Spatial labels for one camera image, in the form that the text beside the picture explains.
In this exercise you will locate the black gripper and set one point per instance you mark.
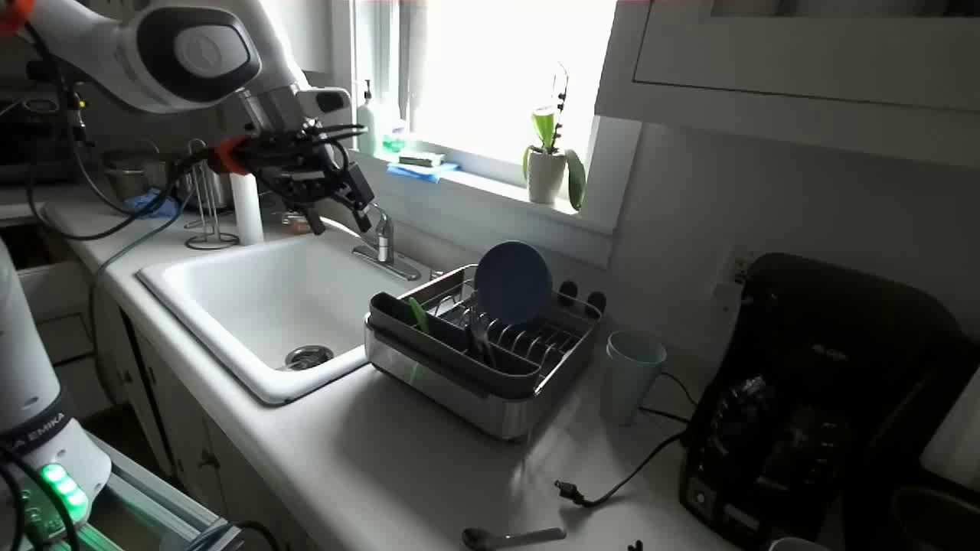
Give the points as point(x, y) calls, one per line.
point(296, 169)

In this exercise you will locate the metal fork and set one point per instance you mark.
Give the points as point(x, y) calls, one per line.
point(476, 337)

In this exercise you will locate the blue bowl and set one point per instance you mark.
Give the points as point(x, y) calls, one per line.
point(509, 283)

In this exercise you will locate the metal table knife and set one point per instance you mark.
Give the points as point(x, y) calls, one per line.
point(495, 350)

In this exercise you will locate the white kitchen sink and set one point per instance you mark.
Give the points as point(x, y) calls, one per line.
point(254, 296)

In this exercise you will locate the round sink drain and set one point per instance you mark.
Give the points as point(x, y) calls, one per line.
point(307, 357)

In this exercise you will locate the stainless dish drying rack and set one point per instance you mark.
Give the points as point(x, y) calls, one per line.
point(459, 400)

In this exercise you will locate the chrome faucet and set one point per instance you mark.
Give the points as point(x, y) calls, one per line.
point(385, 239)

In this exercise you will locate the white paper towel roll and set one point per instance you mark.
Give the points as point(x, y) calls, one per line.
point(245, 209)

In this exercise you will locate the small green liquid bottle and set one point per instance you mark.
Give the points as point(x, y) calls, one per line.
point(393, 140)

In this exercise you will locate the pale green soap dispenser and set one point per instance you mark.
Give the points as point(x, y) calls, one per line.
point(365, 122)

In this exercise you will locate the dark dish sponge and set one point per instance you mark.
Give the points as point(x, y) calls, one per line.
point(421, 159)

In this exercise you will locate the stainless steel canister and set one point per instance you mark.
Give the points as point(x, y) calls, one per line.
point(209, 189)

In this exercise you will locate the blue crumpled cloth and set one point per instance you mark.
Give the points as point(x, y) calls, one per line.
point(155, 203)

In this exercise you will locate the orchid in white pot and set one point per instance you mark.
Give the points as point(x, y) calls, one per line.
point(546, 174)

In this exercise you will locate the white framed window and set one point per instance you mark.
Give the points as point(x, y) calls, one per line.
point(509, 72)

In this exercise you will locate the white base cabinet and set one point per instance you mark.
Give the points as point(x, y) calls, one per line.
point(155, 400)

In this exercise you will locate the black countertop appliance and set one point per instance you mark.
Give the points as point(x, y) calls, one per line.
point(41, 142)

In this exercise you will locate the pale green plastic cup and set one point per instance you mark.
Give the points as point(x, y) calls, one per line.
point(629, 379)

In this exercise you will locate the robot cart with green lights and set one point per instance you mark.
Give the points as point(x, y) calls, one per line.
point(155, 510)

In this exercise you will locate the black coffee maker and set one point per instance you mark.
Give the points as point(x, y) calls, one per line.
point(815, 400)

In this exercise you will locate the white wall outlet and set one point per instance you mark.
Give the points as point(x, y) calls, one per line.
point(731, 275)

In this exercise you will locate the large white wall cabinet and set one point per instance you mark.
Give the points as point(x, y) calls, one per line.
point(797, 72)

